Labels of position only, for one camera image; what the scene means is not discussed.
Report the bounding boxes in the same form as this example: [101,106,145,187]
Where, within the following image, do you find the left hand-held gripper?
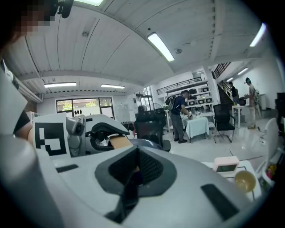
[33,112,130,158]

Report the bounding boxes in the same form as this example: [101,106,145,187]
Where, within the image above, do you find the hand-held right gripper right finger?
[120,145,261,228]

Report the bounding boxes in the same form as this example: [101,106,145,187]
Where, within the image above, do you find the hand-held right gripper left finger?
[37,145,140,228]

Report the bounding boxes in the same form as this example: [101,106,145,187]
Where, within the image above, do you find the person's left forearm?
[26,123,36,147]

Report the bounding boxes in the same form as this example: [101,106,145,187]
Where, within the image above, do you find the white locker cabinet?
[116,103,131,122]

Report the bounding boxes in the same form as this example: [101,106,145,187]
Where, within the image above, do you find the pink digital clock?
[213,156,240,173]

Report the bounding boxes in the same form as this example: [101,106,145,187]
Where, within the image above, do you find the dark-framed window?
[56,98,113,114]

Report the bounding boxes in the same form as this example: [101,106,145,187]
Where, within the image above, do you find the large black mesh office chair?
[134,110,171,152]

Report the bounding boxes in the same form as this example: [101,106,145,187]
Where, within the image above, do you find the table with pale green cloth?
[182,116,210,143]

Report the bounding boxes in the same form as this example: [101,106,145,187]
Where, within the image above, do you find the beige bowl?
[234,170,257,193]

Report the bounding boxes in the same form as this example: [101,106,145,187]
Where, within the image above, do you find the black standing fan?
[149,102,166,117]

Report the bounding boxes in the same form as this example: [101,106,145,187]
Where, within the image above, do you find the black cantilever visitor chair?
[213,104,236,143]

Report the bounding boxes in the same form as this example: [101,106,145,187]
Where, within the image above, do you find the colourful toys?
[260,163,278,187]

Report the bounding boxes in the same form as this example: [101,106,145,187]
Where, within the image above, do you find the white metal shelving unit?
[164,79,216,132]

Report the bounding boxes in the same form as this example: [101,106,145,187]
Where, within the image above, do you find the white rectangular table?
[231,104,252,129]

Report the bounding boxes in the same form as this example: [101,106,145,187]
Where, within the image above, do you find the dark staircase with railing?
[211,62,236,105]

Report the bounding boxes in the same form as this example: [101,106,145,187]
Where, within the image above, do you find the white plastic chair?
[256,117,285,187]

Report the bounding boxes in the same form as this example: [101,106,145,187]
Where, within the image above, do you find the person's face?
[0,0,58,58]

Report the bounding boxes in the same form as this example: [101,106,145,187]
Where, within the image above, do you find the black head-worn camera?
[57,0,74,19]

